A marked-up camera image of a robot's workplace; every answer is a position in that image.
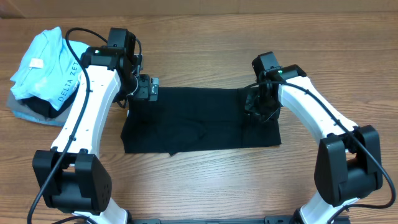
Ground black t-shirt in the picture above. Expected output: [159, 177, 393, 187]
[121, 87, 281, 155]

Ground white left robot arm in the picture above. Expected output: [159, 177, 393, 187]
[27, 28, 159, 223]

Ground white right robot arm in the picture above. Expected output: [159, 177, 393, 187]
[245, 52, 383, 223]

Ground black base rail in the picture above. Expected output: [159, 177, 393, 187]
[124, 214, 351, 224]

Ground folded light blue shirt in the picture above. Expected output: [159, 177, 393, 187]
[11, 27, 88, 111]

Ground folded grey shirt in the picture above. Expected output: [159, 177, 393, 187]
[7, 91, 72, 126]

